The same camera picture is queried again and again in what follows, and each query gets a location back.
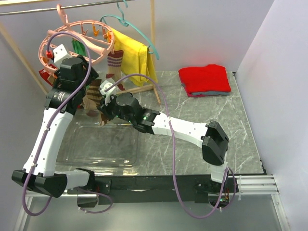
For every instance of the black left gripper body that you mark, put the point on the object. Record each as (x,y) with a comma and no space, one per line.
(93,75)

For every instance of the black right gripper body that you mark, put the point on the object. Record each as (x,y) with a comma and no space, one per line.
(111,110)

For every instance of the red patterned sock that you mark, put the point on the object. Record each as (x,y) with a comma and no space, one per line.
(46,76)

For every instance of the pink round clip hanger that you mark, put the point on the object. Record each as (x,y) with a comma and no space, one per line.
(94,35)

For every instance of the beige purple striped sock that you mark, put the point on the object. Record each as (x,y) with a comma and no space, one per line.
(114,62)

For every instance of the brown striped sock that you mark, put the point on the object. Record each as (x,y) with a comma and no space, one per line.
(91,101)

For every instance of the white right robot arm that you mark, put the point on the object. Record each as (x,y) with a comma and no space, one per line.
(211,137)

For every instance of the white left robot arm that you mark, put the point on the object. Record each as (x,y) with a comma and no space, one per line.
(38,173)

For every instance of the teal clothes hanger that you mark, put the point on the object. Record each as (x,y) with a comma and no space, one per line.
(121,19)

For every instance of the green cloth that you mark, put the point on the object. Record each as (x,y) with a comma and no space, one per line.
(78,47)

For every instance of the clear plastic bin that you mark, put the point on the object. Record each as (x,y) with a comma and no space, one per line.
(89,142)

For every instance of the yellow cloth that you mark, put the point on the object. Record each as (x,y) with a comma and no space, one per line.
(136,59)

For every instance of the black base beam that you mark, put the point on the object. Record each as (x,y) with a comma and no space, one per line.
(150,189)

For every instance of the grey folded shirt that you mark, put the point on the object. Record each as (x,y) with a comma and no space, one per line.
(199,94)

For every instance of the red folded shirt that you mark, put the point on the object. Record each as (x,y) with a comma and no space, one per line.
(210,77)

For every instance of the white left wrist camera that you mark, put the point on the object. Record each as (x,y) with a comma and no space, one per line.
(60,53)

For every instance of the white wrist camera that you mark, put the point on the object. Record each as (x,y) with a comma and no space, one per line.
(60,53)
(107,89)

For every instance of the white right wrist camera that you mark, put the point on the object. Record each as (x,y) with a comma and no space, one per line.
(107,89)

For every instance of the metal hanging rail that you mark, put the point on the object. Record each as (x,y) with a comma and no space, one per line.
(65,7)

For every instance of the wooden clothes rack frame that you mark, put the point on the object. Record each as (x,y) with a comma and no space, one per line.
(60,9)

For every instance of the aluminium rail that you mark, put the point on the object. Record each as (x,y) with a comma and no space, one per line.
(257,185)

